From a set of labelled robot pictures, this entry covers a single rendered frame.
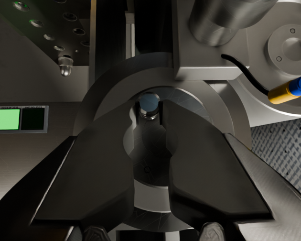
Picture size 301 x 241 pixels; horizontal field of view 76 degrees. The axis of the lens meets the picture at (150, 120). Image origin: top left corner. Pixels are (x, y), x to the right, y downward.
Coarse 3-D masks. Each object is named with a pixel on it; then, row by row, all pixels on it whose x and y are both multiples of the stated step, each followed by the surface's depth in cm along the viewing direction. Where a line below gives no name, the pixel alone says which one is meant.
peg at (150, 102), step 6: (144, 96) 11; (150, 96) 11; (156, 96) 11; (138, 102) 11; (144, 102) 11; (150, 102) 11; (156, 102) 11; (138, 108) 12; (144, 108) 11; (150, 108) 11; (156, 108) 11; (144, 114) 12; (150, 114) 11; (156, 114) 13
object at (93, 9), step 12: (96, 0) 18; (108, 0) 24; (96, 12) 18; (108, 12) 24; (96, 24) 18; (108, 24) 24; (96, 36) 18; (108, 36) 24; (120, 36) 34; (96, 48) 18; (108, 48) 23; (120, 48) 34; (96, 60) 18; (108, 60) 23; (120, 60) 34; (96, 72) 18
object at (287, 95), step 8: (224, 56) 13; (232, 56) 13; (240, 64) 12; (248, 72) 12; (256, 80) 12; (296, 80) 9; (264, 88) 11; (280, 88) 10; (288, 88) 9; (296, 88) 9; (272, 96) 10; (280, 96) 10; (288, 96) 9; (296, 96) 9
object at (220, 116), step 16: (128, 80) 16; (144, 80) 16; (160, 80) 16; (176, 80) 16; (192, 80) 16; (112, 96) 16; (128, 96) 16; (208, 96) 16; (96, 112) 16; (224, 112) 16; (224, 128) 15; (144, 192) 15; (160, 192) 15; (144, 208) 15; (160, 208) 15
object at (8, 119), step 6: (0, 114) 48; (6, 114) 48; (12, 114) 48; (18, 114) 48; (0, 120) 48; (6, 120) 48; (12, 120) 48; (18, 120) 48; (0, 126) 48; (6, 126) 48; (12, 126) 48
